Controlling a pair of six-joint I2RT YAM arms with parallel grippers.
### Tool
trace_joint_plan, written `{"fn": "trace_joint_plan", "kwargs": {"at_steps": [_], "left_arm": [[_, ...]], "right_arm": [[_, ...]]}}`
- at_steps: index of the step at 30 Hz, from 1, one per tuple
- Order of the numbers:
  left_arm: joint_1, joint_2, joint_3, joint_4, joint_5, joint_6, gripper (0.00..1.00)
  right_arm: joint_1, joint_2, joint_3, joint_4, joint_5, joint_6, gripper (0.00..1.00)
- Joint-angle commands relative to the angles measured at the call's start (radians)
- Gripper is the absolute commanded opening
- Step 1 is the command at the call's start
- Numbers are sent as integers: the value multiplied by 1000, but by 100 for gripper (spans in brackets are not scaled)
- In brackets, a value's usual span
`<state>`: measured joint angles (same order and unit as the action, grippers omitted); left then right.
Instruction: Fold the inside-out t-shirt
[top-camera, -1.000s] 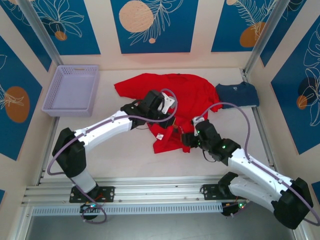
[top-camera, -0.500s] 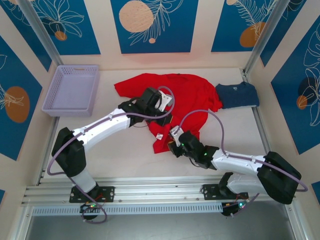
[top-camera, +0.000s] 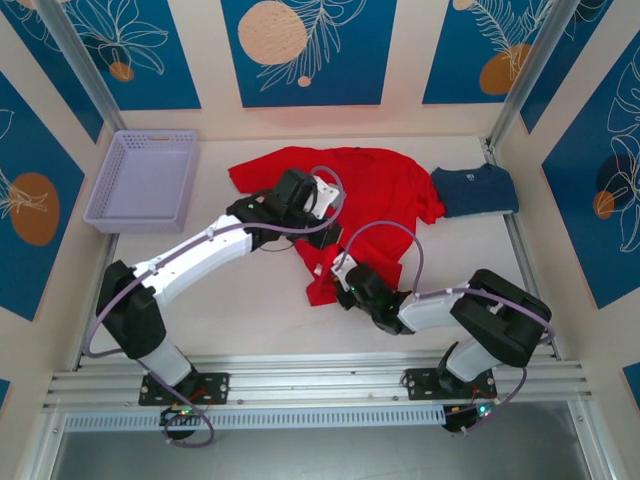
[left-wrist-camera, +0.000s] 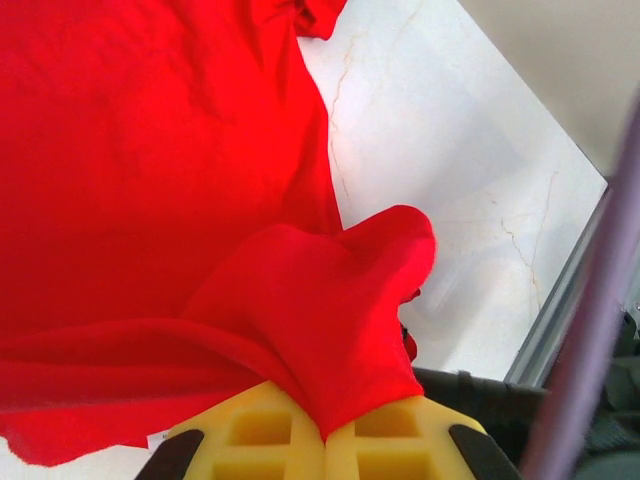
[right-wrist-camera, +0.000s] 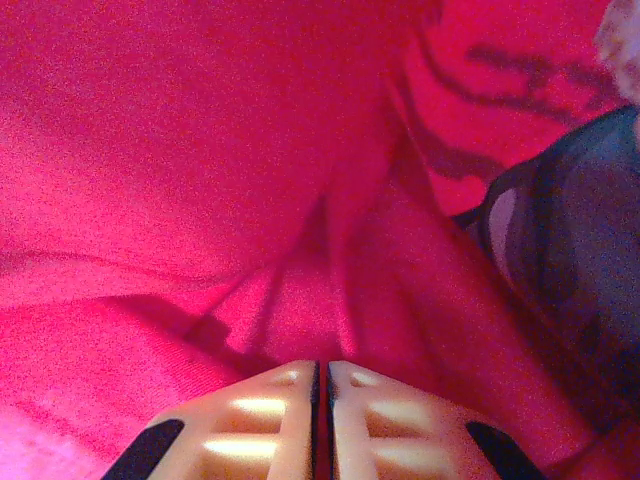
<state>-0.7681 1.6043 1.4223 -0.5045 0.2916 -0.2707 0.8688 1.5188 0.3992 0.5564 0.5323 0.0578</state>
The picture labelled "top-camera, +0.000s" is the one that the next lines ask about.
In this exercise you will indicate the aluminium frame post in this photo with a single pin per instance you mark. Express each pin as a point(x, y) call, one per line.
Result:
point(85, 65)
point(531, 65)

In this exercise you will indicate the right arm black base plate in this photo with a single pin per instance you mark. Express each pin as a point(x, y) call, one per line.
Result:
point(420, 385)

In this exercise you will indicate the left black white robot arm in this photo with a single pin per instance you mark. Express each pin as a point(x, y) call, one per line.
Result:
point(195, 255)

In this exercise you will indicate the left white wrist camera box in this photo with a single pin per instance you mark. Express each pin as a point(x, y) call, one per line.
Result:
point(327, 197)

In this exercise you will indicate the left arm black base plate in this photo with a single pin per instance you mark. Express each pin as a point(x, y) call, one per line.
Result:
point(215, 387)

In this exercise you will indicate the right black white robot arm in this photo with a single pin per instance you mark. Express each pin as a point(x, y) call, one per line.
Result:
point(505, 320)

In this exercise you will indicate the red t-shirt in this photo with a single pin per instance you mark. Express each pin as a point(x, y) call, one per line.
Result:
point(380, 200)

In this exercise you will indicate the folded navy t-shirt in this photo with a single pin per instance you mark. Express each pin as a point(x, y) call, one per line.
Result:
point(475, 195)

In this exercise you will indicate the aluminium mounting rail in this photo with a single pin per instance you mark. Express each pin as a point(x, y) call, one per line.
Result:
point(320, 372)

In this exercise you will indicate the lavender plastic basket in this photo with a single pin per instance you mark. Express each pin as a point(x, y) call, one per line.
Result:
point(145, 180)

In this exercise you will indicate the blue floral wall panel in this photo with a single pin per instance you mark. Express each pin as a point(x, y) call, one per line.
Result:
point(590, 225)
point(310, 80)
point(460, 60)
point(30, 250)
point(150, 75)

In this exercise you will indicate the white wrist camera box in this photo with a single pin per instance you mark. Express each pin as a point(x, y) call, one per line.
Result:
point(345, 262)
point(327, 197)

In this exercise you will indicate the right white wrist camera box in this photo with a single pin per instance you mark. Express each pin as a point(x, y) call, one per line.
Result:
point(345, 262)

